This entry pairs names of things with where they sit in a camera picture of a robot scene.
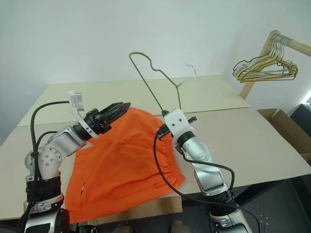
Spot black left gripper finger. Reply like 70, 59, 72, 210
110, 102, 132, 123
104, 102, 127, 114

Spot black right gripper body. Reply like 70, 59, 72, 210
156, 124, 171, 140

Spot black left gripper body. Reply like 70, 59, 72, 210
84, 106, 115, 135

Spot olive green wire hanger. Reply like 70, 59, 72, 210
128, 51, 188, 116

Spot orange shorts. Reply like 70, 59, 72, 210
64, 106, 187, 223

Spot light wooden clothes rack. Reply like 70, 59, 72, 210
239, 29, 311, 100

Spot brown cardboard box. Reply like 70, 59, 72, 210
257, 108, 311, 167

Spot black box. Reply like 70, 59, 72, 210
290, 103, 311, 127

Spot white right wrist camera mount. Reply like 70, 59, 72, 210
163, 109, 195, 140

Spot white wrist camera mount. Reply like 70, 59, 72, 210
67, 91, 99, 139
163, 109, 195, 140

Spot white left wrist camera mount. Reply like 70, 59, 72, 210
67, 91, 99, 139

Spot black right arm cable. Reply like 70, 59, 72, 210
154, 127, 262, 233

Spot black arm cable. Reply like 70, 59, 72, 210
154, 127, 262, 233
19, 100, 72, 233

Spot white cord on wall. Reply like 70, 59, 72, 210
185, 62, 198, 78

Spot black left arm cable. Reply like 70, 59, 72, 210
19, 100, 72, 233

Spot dark green wire hanger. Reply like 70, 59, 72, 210
232, 33, 296, 79

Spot gold wire hanger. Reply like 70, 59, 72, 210
235, 34, 297, 81
237, 35, 298, 84

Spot silver wire hanger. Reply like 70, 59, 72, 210
239, 34, 296, 78

